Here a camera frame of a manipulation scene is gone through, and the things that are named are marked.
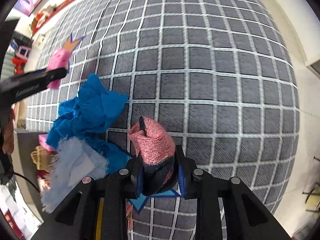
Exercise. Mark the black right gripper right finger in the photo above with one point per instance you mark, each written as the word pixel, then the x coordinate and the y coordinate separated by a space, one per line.
pixel 197 184

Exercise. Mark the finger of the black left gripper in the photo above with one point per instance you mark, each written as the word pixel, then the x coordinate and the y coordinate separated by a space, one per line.
pixel 19 87

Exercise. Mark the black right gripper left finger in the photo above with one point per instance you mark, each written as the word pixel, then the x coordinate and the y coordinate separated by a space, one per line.
pixel 121 186

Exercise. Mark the pink and navy knit sock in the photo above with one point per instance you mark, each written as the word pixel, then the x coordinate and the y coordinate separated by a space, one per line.
pixel 156 149

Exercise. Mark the pink fuzzy cloth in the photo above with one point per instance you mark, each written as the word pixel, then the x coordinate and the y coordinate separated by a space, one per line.
pixel 59 59

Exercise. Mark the light blue fuzzy cloth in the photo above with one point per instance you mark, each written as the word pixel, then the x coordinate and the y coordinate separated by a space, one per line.
pixel 75 160

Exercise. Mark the bright blue cloth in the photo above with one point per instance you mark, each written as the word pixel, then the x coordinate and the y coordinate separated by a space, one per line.
pixel 88 115

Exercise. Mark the grey storage box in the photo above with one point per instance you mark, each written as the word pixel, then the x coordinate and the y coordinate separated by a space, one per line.
pixel 25 142

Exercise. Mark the pink sponge bar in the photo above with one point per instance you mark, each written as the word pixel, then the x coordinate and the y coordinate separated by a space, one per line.
pixel 43 142

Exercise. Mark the tan knit sock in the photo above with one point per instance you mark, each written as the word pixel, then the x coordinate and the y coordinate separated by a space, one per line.
pixel 42 158

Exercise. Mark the grey checked rug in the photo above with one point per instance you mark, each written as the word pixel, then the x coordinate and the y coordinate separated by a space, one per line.
pixel 214 73

